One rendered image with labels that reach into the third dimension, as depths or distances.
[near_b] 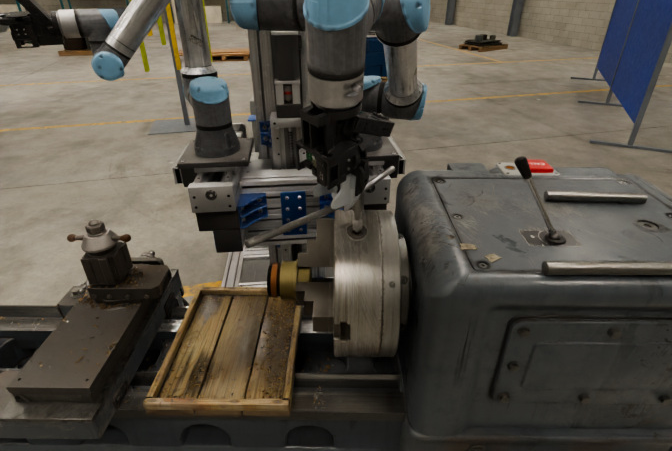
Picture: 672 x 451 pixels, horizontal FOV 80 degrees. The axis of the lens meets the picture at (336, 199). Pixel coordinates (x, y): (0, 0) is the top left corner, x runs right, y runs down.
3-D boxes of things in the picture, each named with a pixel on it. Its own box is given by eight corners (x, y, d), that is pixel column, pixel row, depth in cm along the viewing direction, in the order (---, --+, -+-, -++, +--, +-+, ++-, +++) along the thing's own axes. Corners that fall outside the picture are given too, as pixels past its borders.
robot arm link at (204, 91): (198, 129, 125) (191, 85, 118) (191, 118, 135) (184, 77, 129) (236, 123, 129) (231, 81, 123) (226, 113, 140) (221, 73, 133)
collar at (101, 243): (125, 234, 98) (122, 223, 96) (108, 253, 91) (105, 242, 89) (93, 234, 98) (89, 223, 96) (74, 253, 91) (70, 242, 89)
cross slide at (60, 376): (174, 268, 117) (171, 256, 115) (94, 404, 79) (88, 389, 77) (117, 268, 117) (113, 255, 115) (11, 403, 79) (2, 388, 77)
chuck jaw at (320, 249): (348, 265, 91) (348, 213, 92) (348, 267, 86) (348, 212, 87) (299, 265, 91) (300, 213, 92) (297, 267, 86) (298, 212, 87)
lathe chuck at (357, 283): (367, 270, 111) (374, 181, 90) (375, 384, 87) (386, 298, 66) (335, 269, 111) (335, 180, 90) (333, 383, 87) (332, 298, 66)
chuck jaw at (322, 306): (348, 280, 85) (349, 319, 74) (348, 298, 87) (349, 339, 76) (296, 279, 85) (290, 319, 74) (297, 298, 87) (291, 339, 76)
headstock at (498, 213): (583, 282, 121) (628, 163, 102) (712, 441, 79) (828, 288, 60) (386, 281, 121) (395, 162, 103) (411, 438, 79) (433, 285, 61)
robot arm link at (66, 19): (72, 12, 110) (73, 6, 116) (53, 12, 109) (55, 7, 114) (81, 40, 115) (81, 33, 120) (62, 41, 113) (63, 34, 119)
